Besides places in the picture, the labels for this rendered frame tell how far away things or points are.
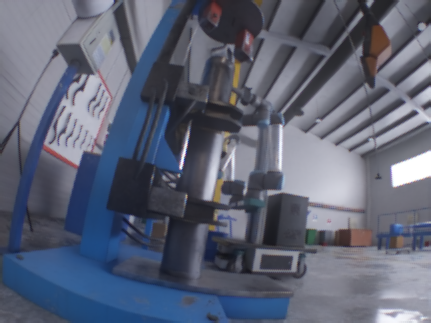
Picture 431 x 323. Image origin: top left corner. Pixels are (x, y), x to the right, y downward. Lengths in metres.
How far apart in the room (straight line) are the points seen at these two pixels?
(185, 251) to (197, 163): 0.43
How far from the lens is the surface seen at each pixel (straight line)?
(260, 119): 1.51
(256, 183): 1.93
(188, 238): 1.03
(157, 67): 1.00
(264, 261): 1.93
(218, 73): 1.35
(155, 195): 0.77
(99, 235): 1.15
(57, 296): 0.79
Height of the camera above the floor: 0.43
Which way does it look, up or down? 17 degrees up
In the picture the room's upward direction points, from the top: 10 degrees clockwise
